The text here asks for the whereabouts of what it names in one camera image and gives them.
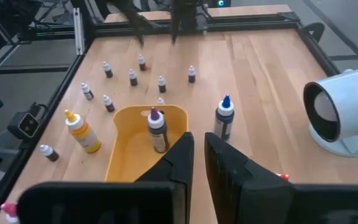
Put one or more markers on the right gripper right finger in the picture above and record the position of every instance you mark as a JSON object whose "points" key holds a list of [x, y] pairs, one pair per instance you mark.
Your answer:
{"points": [[244, 199]]}

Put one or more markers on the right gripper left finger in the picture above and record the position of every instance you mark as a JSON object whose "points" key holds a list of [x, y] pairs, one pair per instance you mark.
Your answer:
{"points": [[166, 199]]}

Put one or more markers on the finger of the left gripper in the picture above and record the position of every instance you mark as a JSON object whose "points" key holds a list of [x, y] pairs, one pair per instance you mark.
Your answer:
{"points": [[135, 25], [175, 25]]}

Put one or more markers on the blue-capped food coloring bottle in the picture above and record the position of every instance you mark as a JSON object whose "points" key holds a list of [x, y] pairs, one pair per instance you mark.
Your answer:
{"points": [[224, 118]]}

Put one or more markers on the yellow-capped food coloring bottle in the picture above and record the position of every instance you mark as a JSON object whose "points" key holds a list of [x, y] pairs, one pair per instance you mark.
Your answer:
{"points": [[84, 135]]}

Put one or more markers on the pink-capped food coloring bottle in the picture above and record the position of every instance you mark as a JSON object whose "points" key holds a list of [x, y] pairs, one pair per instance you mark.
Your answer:
{"points": [[10, 210]]}

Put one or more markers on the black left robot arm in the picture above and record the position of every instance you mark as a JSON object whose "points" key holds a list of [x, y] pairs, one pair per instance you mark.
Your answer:
{"points": [[186, 15]]}

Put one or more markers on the purple-capped food coloring bottle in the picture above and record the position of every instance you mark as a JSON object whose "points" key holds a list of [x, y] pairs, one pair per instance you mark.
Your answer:
{"points": [[158, 127]]}

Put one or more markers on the black device with blue light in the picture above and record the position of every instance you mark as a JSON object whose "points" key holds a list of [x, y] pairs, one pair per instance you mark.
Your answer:
{"points": [[221, 3]]}

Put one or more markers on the silver aluminium extrusion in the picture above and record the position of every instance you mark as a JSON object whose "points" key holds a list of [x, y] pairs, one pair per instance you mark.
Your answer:
{"points": [[78, 31]]}

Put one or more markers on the yellow plastic bin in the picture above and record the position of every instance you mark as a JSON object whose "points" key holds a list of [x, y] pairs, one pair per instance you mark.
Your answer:
{"points": [[129, 155]]}

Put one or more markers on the black frame clamp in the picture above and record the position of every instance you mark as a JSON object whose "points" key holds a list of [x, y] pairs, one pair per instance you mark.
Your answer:
{"points": [[317, 29]]}

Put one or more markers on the white cylinder camera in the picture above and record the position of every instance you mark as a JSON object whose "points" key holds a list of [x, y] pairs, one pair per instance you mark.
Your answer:
{"points": [[353, 102]]}

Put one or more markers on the black box camera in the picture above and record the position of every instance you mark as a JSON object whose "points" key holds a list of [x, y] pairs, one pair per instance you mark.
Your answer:
{"points": [[26, 124]]}

